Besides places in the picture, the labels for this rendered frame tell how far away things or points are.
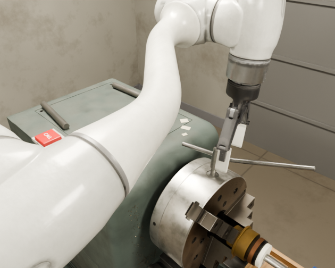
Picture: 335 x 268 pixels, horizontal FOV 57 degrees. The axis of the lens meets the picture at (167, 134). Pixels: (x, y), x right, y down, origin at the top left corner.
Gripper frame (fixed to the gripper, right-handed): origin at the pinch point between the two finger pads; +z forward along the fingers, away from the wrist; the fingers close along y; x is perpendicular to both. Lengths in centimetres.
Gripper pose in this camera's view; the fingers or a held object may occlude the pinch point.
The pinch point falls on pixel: (229, 153)
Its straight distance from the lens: 82.3
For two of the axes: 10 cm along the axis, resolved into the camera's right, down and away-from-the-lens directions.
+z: -0.7, 8.6, 5.0
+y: 4.5, -4.2, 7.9
